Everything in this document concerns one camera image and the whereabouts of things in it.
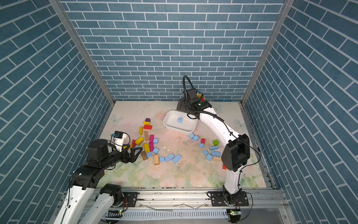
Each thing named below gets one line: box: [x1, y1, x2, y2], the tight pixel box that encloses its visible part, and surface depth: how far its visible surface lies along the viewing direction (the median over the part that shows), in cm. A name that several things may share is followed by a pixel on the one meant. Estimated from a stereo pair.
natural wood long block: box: [144, 130, 150, 141], surface depth 102 cm
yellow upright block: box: [139, 126, 144, 136], surface depth 104 cm
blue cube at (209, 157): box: [206, 153, 213, 162], surface depth 90 cm
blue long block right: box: [210, 150, 222, 158], surface depth 93 cm
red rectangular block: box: [143, 125, 153, 130], surface depth 107 cm
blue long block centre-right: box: [172, 154, 182, 164], surface depth 90 cm
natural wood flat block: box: [212, 156, 222, 162], surface depth 91 cm
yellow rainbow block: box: [134, 136, 145, 147], surface depth 98 cm
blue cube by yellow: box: [152, 147, 159, 155], surface depth 92 cm
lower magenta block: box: [149, 142, 155, 152], surface depth 95 cm
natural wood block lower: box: [153, 154, 159, 166], surface depth 88 cm
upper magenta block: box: [149, 134, 155, 143], surface depth 101 cm
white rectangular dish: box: [163, 109, 199, 136], surface depth 109 cm
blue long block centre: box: [164, 153, 175, 162], surface depth 90 cm
